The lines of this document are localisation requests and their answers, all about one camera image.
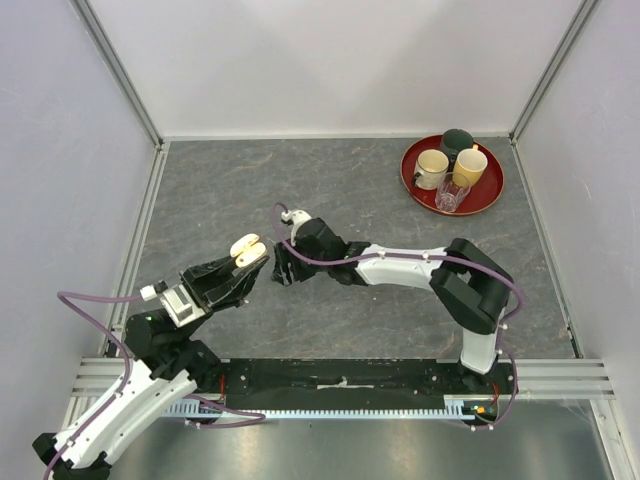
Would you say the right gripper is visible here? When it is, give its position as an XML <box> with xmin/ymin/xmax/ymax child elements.
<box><xmin>271</xmin><ymin>237</ymin><xmax>330</xmax><ymax>287</ymax></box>

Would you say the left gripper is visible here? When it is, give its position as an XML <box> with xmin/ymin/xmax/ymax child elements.
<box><xmin>177</xmin><ymin>241</ymin><xmax>271</xmax><ymax>340</ymax></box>

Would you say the white earbud charging case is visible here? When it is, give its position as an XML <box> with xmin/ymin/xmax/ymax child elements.
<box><xmin>229</xmin><ymin>233</ymin><xmax>266</xmax><ymax>268</ymax></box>

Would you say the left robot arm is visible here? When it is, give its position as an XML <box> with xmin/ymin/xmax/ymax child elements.
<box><xmin>33</xmin><ymin>253</ymin><xmax>269</xmax><ymax>479</ymax></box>

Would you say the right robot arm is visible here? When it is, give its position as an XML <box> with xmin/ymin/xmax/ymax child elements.
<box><xmin>272</xmin><ymin>210</ymin><xmax>516</xmax><ymax>394</ymax></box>

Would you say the clear drinking glass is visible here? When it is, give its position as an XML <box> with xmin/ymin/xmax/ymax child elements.
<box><xmin>435</xmin><ymin>172</ymin><xmax>471</xmax><ymax>213</ymax></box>

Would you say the red round tray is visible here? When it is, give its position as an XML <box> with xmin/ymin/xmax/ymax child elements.
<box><xmin>400</xmin><ymin>134</ymin><xmax>504</xmax><ymax>217</ymax></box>

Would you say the dark green mug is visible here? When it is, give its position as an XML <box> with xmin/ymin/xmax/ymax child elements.
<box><xmin>439</xmin><ymin>128</ymin><xmax>474</xmax><ymax>160</ymax></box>

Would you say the yellow mug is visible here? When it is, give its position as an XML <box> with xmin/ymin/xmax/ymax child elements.
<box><xmin>452</xmin><ymin>148</ymin><xmax>488</xmax><ymax>188</ymax></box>

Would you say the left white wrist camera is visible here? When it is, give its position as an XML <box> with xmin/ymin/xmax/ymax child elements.
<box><xmin>158</xmin><ymin>284</ymin><xmax>205</xmax><ymax>328</ymax></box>

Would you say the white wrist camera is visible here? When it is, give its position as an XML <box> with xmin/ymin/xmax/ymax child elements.
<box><xmin>280</xmin><ymin>209</ymin><xmax>312</xmax><ymax>238</ymax></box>
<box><xmin>158</xmin><ymin>284</ymin><xmax>205</xmax><ymax>328</ymax></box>

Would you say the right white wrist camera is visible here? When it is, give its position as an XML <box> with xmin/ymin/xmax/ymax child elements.
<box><xmin>280</xmin><ymin>209</ymin><xmax>312</xmax><ymax>238</ymax></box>

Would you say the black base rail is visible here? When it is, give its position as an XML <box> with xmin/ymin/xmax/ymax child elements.
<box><xmin>220</xmin><ymin>358</ymin><xmax>515</xmax><ymax>396</ymax></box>

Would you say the white mug black handle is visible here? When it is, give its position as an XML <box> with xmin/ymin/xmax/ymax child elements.
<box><xmin>412</xmin><ymin>149</ymin><xmax>449</xmax><ymax>191</ymax></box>

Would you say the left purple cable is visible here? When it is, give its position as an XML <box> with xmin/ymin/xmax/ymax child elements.
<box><xmin>42</xmin><ymin>292</ymin><xmax>266</xmax><ymax>479</ymax></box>

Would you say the white cable duct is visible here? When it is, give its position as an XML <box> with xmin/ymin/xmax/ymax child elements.
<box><xmin>161</xmin><ymin>398</ymin><xmax>498</xmax><ymax>421</ymax></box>

